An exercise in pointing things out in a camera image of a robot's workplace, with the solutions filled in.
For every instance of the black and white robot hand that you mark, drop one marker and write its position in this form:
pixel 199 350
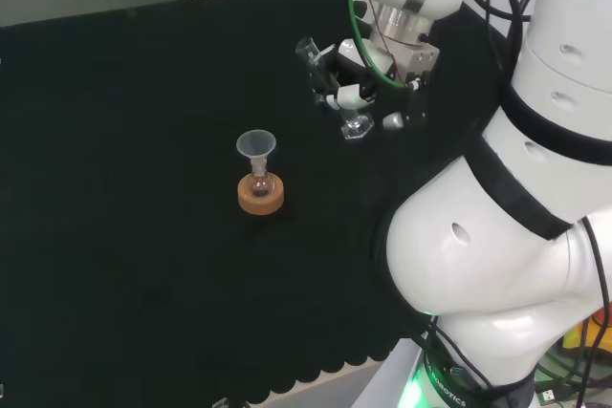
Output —
pixel 416 97

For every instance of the clear graduated cylinder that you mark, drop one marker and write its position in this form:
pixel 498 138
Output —
pixel 356 126

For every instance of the small glass round-bottom flask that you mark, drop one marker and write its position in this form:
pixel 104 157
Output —
pixel 260 184

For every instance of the pale board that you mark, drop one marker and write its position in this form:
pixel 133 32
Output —
pixel 334 384

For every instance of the black bench cloth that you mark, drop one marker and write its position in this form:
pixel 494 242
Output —
pixel 143 188

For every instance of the yellow stop button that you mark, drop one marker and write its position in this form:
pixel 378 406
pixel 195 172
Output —
pixel 581 336

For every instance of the clear plastic funnel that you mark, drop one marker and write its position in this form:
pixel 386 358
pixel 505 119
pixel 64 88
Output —
pixel 255 144

